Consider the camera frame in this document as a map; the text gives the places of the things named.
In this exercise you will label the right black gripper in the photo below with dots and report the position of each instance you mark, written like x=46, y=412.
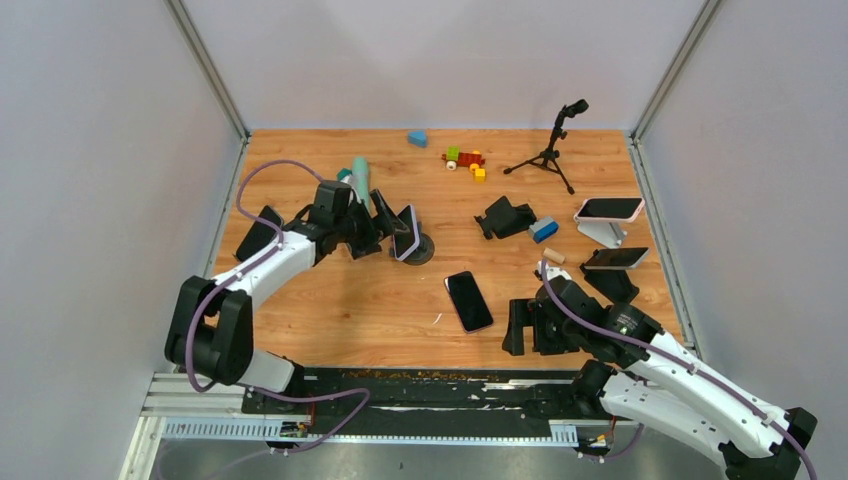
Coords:
x=525, y=313

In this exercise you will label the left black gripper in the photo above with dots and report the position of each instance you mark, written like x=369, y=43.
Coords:
x=384, y=225

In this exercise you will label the phone with lavender case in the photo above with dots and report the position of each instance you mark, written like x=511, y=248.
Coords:
x=407, y=239

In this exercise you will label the phone with pink-edged black case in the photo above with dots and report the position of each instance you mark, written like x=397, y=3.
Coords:
x=468, y=301

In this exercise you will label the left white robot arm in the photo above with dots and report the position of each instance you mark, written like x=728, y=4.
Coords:
x=211, y=332

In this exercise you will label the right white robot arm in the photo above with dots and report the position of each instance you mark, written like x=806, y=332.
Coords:
x=639, y=371

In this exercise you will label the round black phone stand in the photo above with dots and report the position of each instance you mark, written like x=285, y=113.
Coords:
x=423, y=253

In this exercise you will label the black clamp phone holder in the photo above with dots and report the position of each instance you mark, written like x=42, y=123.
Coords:
x=502, y=219

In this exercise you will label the phone with white edge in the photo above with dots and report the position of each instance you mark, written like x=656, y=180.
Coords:
x=616, y=259

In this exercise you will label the white phone stand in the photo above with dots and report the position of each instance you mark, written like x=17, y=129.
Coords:
x=609, y=234

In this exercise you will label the phone with pink case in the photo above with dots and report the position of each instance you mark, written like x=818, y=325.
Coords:
x=610, y=209

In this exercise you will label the black mini tripod stand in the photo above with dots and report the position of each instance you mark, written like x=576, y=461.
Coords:
x=547, y=159

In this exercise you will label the teal toy microphone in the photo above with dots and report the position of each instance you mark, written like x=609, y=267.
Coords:
x=360, y=167

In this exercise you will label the dark teal small block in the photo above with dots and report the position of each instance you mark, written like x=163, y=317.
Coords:
x=343, y=174

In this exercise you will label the small wooden cylinder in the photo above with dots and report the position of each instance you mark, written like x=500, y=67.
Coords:
x=554, y=256

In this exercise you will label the blue triangular block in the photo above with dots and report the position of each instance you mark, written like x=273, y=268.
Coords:
x=418, y=138

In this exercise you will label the colourful toy brick car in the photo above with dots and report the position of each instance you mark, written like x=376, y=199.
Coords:
x=454, y=159

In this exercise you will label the blue and grey eraser block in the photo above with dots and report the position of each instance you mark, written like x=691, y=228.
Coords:
x=543, y=229

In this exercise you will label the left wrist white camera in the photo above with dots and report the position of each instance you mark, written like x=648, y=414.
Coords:
x=359, y=189

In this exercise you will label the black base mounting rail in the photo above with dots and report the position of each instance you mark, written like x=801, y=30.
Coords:
x=416, y=406

